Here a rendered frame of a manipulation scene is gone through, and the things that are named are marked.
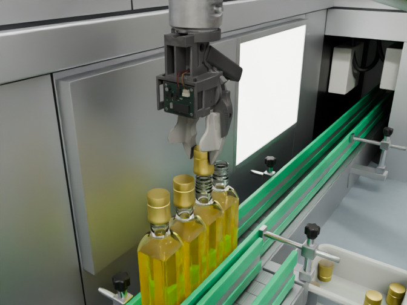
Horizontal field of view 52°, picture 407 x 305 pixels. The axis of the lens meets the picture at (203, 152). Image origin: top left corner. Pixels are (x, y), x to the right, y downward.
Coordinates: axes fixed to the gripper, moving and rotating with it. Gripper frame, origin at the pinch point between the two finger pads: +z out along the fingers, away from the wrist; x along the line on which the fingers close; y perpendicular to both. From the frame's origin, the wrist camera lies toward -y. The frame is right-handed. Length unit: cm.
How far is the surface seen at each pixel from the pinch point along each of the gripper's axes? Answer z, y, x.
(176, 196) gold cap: 4.8, 7.4, -0.1
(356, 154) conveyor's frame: 31, -85, 6
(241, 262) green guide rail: 22.2, -3.8, 6.2
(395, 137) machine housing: 27, -100, 15
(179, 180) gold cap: 2.4, 6.4, -0.2
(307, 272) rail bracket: 27.8, -14.9, 15.4
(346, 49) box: 1, -112, -10
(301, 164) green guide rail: 26, -58, -3
